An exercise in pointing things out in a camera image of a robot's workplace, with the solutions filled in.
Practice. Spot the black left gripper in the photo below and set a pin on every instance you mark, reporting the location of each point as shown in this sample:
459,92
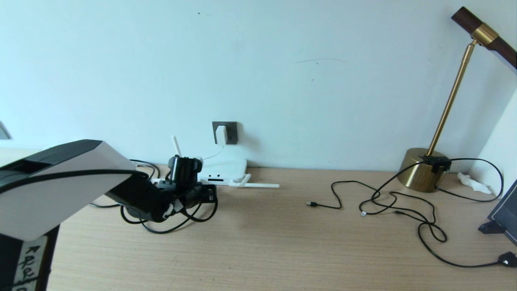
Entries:
183,200

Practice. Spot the white power adapter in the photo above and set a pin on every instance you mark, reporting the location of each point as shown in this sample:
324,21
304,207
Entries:
221,134

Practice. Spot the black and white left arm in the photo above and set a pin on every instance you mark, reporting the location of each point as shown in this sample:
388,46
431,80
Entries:
52,190

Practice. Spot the white router with antennas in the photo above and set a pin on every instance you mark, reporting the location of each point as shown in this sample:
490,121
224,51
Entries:
238,167

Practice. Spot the beige upholstered furniture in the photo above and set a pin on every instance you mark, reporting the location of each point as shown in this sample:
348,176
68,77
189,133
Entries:
16,153

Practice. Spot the brass desk lamp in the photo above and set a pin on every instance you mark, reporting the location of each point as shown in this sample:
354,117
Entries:
420,174

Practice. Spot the black adapter block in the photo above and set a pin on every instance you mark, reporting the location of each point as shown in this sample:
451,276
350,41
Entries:
437,163

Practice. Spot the crumpled white tissue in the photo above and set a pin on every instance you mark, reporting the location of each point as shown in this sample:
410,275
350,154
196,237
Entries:
473,183

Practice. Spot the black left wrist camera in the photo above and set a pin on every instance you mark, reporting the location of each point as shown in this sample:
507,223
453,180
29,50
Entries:
185,169

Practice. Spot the grey wall power socket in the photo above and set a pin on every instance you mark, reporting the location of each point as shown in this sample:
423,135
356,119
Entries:
232,133

